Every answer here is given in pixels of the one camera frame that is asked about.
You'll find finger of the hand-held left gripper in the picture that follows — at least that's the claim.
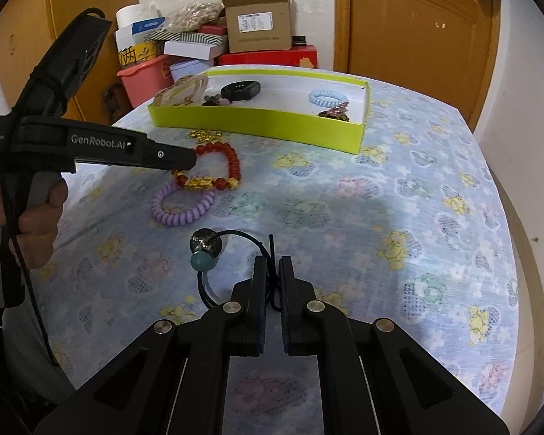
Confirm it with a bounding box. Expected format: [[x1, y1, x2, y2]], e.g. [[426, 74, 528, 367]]
[[133, 135, 198, 173]]

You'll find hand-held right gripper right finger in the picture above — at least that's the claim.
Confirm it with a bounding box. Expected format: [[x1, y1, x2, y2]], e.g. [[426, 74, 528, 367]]
[[279, 256, 511, 435]]

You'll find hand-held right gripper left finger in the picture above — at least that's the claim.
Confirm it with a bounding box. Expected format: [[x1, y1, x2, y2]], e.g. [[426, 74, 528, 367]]
[[34, 256, 269, 435]]

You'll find beige hair claw clip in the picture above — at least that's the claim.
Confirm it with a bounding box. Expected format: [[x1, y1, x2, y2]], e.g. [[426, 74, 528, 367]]
[[154, 75, 209, 107]]

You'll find red bead bracelet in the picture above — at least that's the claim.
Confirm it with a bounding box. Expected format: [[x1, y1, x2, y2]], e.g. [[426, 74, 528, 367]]
[[171, 142, 242, 191]]

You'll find black cord teal bead hair tie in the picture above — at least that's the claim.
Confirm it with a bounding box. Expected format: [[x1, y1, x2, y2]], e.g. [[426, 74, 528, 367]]
[[189, 229, 282, 313]]

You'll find yellow-green cardboard box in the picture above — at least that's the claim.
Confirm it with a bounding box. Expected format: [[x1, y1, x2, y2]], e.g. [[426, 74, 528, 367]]
[[147, 70, 373, 155]]

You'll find black wristband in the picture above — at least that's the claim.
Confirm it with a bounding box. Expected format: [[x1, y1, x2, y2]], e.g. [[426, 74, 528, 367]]
[[221, 80, 261, 99]]

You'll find light blue spiral hair tie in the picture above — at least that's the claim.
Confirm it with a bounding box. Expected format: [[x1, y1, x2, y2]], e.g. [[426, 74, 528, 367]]
[[308, 89, 347, 108]]

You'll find rhinestone leaf hair clip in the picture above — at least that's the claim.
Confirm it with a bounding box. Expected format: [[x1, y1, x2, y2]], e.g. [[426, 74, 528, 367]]
[[317, 101, 351, 116]]

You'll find person's left hand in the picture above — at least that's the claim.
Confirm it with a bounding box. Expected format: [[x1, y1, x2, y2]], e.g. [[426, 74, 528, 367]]
[[0, 167, 70, 273]]

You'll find pink plastic bin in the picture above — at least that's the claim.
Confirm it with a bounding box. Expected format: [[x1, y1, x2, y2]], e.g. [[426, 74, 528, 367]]
[[117, 54, 175, 108]]

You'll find white round container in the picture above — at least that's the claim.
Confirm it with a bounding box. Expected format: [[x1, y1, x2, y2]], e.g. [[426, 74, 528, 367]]
[[169, 59, 209, 84]]

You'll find white flat box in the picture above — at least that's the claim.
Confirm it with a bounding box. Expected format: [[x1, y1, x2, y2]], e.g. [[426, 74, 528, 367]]
[[163, 41, 225, 61]]

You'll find yellow patterned box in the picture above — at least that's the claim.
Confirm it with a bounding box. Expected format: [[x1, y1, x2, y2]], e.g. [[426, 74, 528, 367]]
[[118, 41, 164, 70]]

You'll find green striped box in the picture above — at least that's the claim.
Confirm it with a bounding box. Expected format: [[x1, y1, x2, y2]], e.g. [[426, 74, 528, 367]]
[[181, 32, 227, 46]]

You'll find white and blue box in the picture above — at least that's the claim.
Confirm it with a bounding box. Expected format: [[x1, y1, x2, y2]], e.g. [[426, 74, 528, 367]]
[[115, 17, 168, 50]]

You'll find red flat box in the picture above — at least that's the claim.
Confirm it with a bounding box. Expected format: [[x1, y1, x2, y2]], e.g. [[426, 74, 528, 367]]
[[217, 45, 319, 70]]

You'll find clear bag of nuts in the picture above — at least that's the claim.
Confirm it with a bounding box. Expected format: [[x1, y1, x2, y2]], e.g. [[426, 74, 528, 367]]
[[168, 0, 225, 30]]

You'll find brown cardboard box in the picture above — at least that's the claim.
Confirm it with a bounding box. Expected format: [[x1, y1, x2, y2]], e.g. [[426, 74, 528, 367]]
[[221, 0, 293, 54]]

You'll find white paper roll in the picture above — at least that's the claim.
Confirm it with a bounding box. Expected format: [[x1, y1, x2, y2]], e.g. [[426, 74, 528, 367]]
[[115, 4, 161, 28]]

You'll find wooden door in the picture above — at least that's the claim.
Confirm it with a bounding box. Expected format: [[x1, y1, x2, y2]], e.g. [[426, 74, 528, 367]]
[[333, 0, 502, 119]]

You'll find purple spiral hair tie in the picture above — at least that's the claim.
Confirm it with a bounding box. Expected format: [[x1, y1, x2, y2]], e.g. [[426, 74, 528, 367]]
[[152, 179, 216, 226]]

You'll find black cable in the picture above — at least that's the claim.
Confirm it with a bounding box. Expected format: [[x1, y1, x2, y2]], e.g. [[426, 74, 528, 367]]
[[0, 174, 59, 369]]

